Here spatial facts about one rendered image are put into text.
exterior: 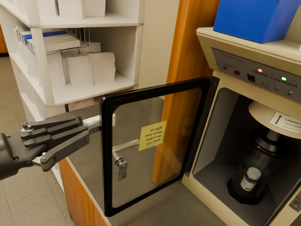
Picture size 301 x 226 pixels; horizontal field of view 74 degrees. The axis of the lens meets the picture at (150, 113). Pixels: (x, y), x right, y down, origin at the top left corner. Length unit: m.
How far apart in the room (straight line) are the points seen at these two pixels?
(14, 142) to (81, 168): 0.47
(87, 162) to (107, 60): 0.83
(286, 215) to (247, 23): 0.46
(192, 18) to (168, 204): 0.59
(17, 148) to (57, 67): 1.09
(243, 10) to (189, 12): 0.14
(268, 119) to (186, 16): 0.31
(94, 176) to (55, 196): 1.18
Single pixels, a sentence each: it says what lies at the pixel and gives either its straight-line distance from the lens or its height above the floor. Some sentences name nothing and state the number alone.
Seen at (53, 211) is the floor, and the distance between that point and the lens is 1.91.
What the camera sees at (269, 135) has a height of 1.27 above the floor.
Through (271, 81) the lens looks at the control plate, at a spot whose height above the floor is 1.44.
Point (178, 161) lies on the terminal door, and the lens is 0.68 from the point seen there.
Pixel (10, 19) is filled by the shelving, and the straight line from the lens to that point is 2.24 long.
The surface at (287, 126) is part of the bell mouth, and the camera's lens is 0.55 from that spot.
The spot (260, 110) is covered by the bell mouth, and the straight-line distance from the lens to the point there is 0.57.
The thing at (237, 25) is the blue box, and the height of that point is 1.53.
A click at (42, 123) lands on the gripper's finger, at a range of 0.45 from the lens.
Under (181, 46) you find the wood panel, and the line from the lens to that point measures 0.51.
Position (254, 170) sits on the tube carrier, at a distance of 0.66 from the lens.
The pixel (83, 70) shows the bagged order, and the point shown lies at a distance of 1.43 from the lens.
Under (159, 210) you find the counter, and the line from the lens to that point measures 0.75.
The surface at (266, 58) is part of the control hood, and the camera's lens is 0.39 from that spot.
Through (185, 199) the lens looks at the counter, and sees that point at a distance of 0.79.
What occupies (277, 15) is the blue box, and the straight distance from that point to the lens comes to 0.40.
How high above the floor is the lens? 1.57
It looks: 33 degrees down
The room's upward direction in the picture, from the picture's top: 7 degrees clockwise
